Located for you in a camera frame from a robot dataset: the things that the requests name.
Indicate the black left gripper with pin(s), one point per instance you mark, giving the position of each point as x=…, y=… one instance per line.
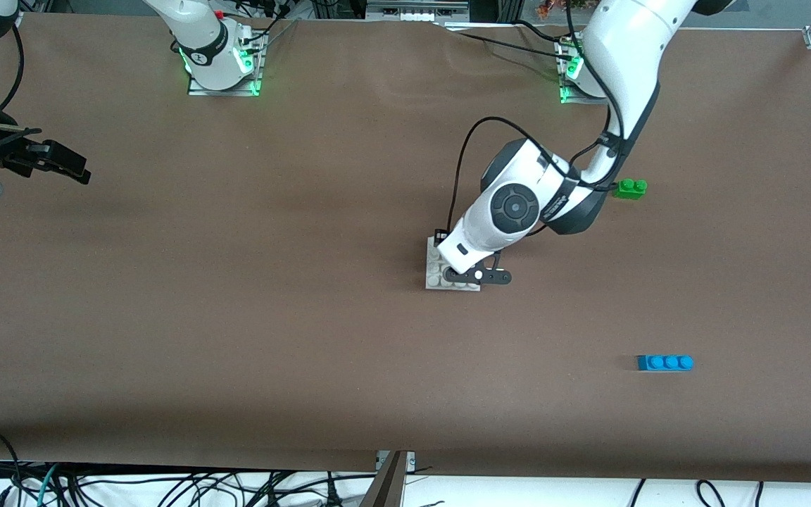
x=436, y=240

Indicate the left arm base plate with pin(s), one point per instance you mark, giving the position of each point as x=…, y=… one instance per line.
x=566, y=70

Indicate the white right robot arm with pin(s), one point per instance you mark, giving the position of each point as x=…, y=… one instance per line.
x=201, y=42

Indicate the silver table edge bracket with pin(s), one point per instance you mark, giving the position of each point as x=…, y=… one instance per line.
x=381, y=459

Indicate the dark table support beam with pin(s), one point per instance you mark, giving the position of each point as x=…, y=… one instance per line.
x=386, y=487

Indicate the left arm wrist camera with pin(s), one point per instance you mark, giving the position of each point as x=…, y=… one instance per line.
x=493, y=277

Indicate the brown table cover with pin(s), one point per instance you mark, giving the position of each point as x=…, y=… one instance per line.
x=236, y=317

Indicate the white studded base plate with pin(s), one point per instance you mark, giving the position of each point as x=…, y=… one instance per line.
x=434, y=278

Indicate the blue three-stud block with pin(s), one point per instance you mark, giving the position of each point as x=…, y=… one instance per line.
x=664, y=362

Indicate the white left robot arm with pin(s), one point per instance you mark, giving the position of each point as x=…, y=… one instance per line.
x=631, y=63

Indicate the green two-stud block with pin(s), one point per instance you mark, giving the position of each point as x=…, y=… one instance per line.
x=632, y=189

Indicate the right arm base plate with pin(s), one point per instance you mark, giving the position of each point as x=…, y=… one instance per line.
x=254, y=84

